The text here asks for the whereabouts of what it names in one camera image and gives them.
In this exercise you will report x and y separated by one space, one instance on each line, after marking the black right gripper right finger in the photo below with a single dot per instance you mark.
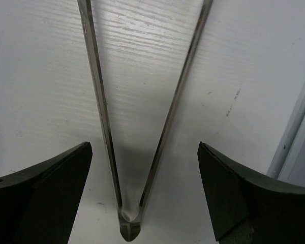
246 206

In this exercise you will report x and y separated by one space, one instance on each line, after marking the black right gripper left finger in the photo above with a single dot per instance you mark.
39 204

